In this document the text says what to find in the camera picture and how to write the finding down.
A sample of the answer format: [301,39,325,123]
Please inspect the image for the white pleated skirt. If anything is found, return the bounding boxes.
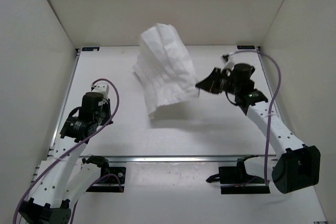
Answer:
[133,23,200,119]

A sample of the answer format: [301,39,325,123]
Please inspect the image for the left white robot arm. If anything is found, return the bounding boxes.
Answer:
[17,85,115,223]

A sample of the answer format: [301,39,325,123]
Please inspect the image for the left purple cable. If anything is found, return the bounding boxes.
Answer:
[13,78,120,223]

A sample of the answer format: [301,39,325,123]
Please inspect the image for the right blue corner label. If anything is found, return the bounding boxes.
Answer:
[237,45,255,50]

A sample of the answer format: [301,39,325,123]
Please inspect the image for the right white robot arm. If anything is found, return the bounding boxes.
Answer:
[196,63,321,194]

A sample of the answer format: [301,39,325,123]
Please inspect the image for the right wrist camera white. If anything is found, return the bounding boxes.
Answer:
[221,52,235,70]

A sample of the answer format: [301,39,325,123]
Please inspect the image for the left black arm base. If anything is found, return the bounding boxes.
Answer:
[81,155,126,193]

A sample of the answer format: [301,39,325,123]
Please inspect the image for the aluminium front rail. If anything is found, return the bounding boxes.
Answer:
[48,154,279,164]

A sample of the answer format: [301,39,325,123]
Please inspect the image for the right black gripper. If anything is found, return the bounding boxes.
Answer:
[195,69,239,96]

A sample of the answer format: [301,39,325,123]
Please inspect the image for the blue corner label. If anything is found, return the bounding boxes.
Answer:
[237,45,255,50]
[81,47,100,51]

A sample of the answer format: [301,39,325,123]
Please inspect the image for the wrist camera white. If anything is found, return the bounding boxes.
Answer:
[221,52,235,70]
[91,83,109,100]

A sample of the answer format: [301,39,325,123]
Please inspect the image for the left blue corner label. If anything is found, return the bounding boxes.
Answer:
[81,47,100,51]

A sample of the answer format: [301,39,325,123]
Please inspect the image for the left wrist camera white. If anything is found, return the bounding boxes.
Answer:
[91,83,109,100]

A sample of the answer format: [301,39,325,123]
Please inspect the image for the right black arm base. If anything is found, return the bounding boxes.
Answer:
[206,155,270,195]

